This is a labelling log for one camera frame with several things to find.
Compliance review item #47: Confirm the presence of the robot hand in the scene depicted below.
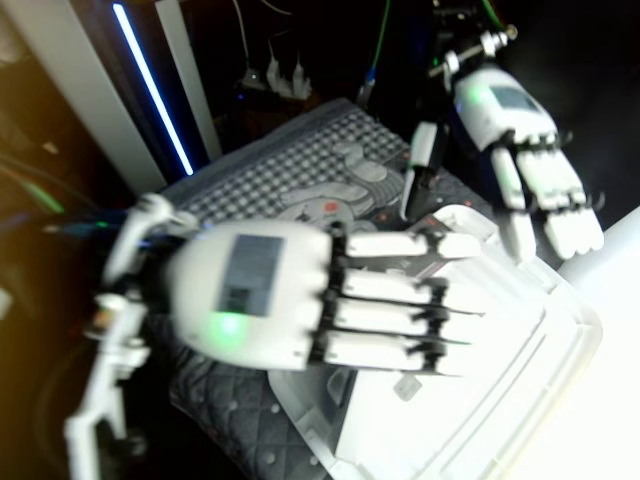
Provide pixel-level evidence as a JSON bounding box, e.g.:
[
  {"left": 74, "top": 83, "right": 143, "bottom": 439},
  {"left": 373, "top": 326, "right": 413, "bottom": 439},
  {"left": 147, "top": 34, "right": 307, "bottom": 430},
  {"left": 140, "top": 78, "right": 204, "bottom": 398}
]
[
  {"left": 402, "top": 64, "right": 606, "bottom": 264},
  {"left": 169, "top": 219, "right": 486, "bottom": 376}
]

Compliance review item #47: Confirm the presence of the power strip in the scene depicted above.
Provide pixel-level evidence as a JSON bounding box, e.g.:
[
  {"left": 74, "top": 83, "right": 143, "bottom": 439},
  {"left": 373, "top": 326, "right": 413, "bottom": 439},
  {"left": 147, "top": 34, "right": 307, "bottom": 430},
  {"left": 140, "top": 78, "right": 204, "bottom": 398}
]
[{"left": 234, "top": 64, "right": 314, "bottom": 101}]

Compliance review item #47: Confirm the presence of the grey quilt with bear print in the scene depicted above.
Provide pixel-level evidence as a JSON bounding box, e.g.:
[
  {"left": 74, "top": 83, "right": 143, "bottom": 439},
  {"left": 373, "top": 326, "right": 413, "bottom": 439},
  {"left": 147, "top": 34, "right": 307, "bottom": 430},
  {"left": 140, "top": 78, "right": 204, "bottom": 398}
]
[{"left": 144, "top": 97, "right": 501, "bottom": 480}]

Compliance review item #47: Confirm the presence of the white column with blue light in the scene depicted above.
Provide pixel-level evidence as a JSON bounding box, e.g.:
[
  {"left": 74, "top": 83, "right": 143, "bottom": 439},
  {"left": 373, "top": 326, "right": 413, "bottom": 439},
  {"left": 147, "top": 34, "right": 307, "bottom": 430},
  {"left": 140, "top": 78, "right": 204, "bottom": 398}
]
[{"left": 0, "top": 0, "right": 224, "bottom": 194}]

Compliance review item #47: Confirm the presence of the green cable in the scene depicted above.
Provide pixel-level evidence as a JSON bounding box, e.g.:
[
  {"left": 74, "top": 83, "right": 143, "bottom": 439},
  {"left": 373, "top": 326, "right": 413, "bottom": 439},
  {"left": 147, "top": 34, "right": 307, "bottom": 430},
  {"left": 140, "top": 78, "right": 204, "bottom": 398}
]
[{"left": 357, "top": 0, "right": 394, "bottom": 109}]

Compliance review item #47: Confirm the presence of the white cable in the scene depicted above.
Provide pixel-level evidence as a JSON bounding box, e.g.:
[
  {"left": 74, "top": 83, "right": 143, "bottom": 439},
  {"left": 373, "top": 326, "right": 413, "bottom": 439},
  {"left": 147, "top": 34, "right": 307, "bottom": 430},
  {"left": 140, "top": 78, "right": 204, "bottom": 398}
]
[{"left": 231, "top": 0, "right": 254, "bottom": 81}]

